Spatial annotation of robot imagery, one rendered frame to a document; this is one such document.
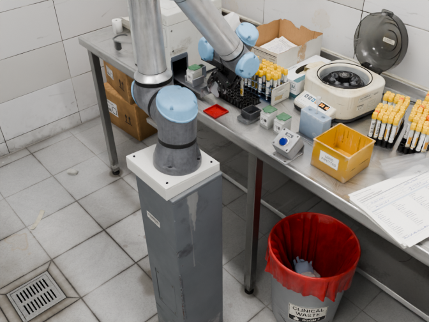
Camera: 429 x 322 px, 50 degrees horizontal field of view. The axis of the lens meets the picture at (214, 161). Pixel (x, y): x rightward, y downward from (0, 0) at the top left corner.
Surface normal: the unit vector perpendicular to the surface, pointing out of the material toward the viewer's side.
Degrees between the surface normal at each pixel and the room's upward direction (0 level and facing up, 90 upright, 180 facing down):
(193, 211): 90
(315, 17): 90
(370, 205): 1
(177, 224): 90
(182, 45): 90
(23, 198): 0
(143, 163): 5
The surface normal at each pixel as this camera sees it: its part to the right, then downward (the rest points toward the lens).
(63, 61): 0.66, 0.46
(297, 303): -0.40, 0.62
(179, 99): 0.11, -0.74
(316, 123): -0.80, 0.38
